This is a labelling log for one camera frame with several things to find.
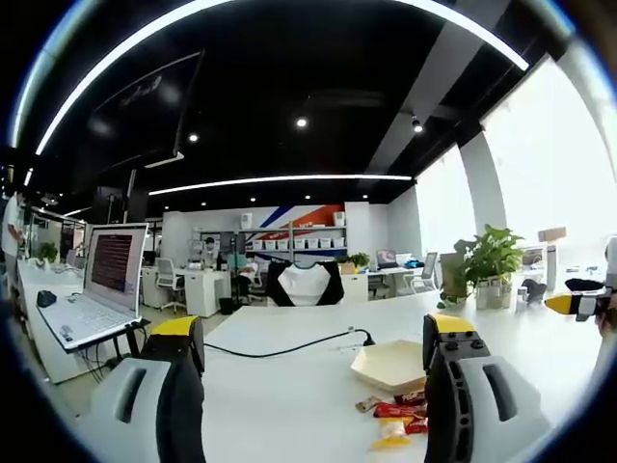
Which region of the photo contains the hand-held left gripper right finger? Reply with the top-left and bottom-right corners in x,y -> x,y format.
422,312 -> 553,463

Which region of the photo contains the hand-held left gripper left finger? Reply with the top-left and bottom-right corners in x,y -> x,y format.
79,315 -> 207,463

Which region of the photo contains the long red snack food packet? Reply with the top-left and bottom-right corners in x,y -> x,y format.
373,401 -> 428,420

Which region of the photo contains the yellow snack food packet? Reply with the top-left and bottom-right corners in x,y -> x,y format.
369,416 -> 416,449

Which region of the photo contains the beige paper tray container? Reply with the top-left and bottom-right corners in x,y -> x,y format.
349,338 -> 428,390

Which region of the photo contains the person's right hand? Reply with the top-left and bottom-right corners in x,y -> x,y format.
594,296 -> 617,342

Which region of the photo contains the black laptop stand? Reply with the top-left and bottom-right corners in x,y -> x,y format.
76,318 -> 151,378

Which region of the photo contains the large potted green plant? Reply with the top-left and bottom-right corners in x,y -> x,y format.
437,223 -> 527,311

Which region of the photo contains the white office chair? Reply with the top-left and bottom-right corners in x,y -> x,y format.
409,251 -> 441,295
152,257 -> 188,312

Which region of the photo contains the brown paper bag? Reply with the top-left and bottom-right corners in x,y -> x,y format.
440,252 -> 472,299

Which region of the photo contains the white laptop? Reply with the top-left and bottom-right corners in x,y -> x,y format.
37,222 -> 151,350

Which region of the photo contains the open dark laptop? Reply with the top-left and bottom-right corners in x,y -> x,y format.
375,248 -> 402,270

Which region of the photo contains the green plant in yellow box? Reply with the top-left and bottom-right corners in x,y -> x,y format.
336,252 -> 372,275

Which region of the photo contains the black and white chair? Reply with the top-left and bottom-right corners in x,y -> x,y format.
265,259 -> 345,308

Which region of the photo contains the shelf of white storage boxes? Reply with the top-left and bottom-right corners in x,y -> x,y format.
238,210 -> 349,253

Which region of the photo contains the black hanging ceiling screen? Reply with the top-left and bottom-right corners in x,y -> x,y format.
89,49 -> 206,168

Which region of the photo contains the black power cable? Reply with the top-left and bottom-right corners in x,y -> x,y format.
202,328 -> 378,360

